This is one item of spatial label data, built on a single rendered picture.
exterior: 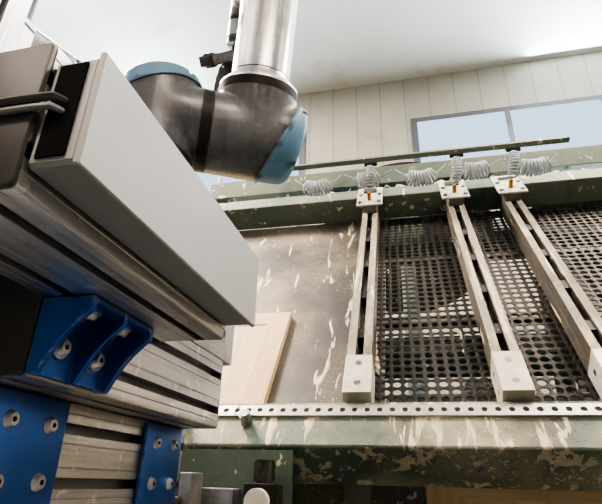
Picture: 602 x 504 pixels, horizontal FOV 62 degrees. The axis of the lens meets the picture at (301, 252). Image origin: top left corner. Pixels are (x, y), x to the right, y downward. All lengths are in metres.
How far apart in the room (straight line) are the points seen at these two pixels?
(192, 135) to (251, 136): 0.08
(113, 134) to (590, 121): 4.16
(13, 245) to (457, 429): 0.88
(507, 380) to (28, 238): 0.97
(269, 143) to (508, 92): 3.85
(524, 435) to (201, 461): 0.62
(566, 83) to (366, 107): 1.55
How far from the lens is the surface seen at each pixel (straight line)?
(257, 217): 2.13
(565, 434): 1.07
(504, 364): 1.16
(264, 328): 1.44
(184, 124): 0.68
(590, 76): 4.64
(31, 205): 0.27
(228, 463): 1.08
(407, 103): 4.39
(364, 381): 1.11
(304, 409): 1.10
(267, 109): 0.70
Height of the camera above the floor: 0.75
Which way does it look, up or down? 25 degrees up
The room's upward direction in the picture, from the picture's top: 2 degrees clockwise
